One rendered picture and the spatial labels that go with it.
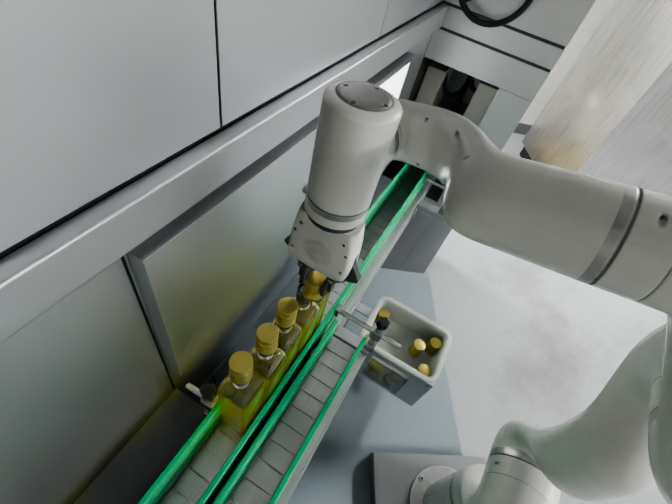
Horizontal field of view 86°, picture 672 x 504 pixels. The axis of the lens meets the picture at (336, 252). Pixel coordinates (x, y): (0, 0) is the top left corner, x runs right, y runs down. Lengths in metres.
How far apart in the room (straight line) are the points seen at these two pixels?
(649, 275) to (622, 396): 0.25
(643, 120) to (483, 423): 2.46
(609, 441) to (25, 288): 0.63
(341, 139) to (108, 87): 0.21
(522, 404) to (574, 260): 2.08
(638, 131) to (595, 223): 3.28
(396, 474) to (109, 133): 1.00
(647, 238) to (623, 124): 3.17
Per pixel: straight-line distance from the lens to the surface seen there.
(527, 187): 0.35
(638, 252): 0.35
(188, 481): 0.81
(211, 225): 0.53
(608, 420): 0.59
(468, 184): 0.35
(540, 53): 1.34
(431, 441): 1.23
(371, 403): 1.20
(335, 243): 0.49
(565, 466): 0.63
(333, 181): 0.41
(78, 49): 0.36
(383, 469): 1.12
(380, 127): 0.37
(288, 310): 0.60
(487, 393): 2.32
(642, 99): 3.45
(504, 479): 0.77
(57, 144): 0.38
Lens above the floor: 1.84
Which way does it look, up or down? 48 degrees down
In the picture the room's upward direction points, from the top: 17 degrees clockwise
